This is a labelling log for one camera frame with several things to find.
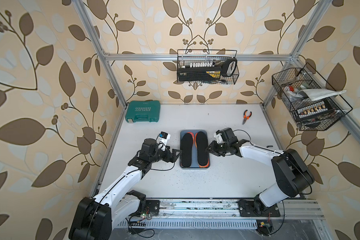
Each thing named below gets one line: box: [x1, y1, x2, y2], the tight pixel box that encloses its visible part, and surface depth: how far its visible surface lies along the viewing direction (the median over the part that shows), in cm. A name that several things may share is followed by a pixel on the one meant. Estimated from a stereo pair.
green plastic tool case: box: [125, 99, 161, 123], surface depth 114 cm
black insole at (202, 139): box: [196, 131, 209, 166], surface depth 93 cm
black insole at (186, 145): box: [181, 133, 193, 168], surface depth 95 cm
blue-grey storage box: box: [191, 129, 210, 170], surface depth 91 cm
